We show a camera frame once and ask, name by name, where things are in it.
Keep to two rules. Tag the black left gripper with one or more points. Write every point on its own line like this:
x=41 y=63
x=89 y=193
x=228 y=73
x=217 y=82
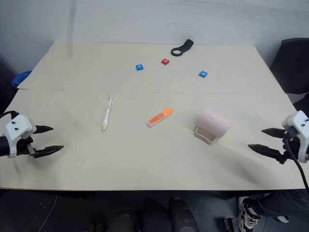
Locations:
x=24 y=147

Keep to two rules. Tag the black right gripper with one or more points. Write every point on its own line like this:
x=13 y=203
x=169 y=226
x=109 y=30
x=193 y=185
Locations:
x=290 y=145

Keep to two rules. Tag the person's dark trouser leg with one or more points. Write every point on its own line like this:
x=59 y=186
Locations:
x=282 y=201

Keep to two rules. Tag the white yellow toothbrush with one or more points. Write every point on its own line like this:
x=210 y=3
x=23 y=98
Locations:
x=107 y=113

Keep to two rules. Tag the blue plastic bowl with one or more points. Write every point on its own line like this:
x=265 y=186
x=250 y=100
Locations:
x=20 y=78

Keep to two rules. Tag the black and white sneaker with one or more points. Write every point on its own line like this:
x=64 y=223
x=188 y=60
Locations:
x=247 y=213

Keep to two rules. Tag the white sneaker toe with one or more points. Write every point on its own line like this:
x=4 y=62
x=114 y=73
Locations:
x=283 y=218

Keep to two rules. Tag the black chair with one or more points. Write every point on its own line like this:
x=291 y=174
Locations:
x=293 y=65

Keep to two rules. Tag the blue square block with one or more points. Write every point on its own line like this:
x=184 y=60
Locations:
x=140 y=67
x=203 y=74

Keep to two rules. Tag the dark rounded shape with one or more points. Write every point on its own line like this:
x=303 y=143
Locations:
x=182 y=215
x=122 y=221

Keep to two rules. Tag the red square block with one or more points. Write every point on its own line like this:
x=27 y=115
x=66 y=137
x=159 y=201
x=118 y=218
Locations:
x=165 y=62

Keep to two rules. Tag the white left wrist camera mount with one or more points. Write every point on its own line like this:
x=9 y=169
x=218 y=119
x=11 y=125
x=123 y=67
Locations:
x=18 y=125

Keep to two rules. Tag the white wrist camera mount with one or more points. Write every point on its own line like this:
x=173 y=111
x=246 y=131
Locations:
x=298 y=124
x=18 y=125

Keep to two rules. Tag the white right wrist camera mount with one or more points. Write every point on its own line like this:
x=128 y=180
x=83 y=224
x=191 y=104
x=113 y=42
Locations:
x=298 y=124

